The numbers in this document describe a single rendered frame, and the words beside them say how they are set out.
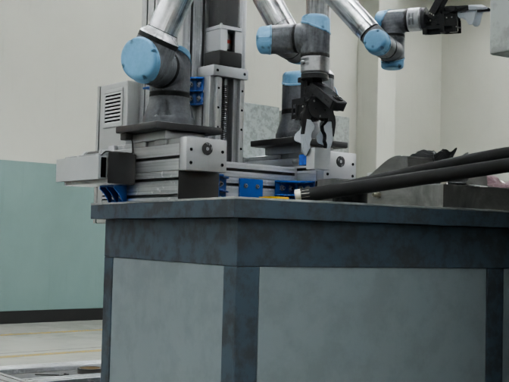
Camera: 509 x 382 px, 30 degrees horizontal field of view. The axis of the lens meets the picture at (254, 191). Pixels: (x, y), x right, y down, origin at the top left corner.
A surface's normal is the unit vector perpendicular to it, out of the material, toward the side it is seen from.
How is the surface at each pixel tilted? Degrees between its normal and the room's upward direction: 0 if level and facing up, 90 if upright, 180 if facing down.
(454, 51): 90
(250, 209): 90
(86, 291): 90
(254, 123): 90
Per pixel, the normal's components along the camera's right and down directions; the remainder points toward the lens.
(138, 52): -0.41, 0.07
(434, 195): -0.85, -0.05
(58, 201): 0.66, -0.02
